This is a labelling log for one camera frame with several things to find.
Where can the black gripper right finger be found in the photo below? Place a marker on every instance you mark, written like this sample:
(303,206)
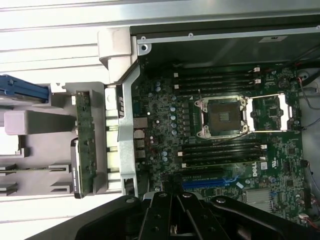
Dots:
(202,220)

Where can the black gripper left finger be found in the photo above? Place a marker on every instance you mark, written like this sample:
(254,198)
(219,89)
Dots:
(155,220)

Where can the blue expansion slot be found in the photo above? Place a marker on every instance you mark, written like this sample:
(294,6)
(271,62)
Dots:
(200,185)

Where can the black expansion slot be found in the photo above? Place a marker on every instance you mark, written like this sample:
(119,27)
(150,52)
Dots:
(202,171)

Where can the silver finned heatsink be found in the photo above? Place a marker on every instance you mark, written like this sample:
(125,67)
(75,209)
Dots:
(257,197)

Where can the silver USB port block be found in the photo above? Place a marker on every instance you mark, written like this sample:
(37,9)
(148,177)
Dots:
(140,155)
(140,144)

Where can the silver rear port block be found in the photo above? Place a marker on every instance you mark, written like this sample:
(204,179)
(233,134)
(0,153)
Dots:
(139,134)

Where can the green motherboard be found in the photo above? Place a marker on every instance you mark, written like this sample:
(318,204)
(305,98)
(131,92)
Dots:
(275,155)

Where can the silver ethernet port block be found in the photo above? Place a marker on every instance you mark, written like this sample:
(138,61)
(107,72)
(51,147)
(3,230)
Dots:
(140,122)

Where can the CPU socket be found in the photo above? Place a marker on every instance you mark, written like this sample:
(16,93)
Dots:
(222,117)

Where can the thin metal locking lever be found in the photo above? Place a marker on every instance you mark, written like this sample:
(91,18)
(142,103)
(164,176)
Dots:
(200,98)

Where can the metal socket cover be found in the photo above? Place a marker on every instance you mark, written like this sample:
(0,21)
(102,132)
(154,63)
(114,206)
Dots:
(285,112)

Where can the black open PC case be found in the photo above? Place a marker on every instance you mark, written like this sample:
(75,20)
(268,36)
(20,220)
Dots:
(225,50)

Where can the silver hard disk blue carrier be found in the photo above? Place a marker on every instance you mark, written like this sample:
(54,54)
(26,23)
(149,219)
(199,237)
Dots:
(22,85)

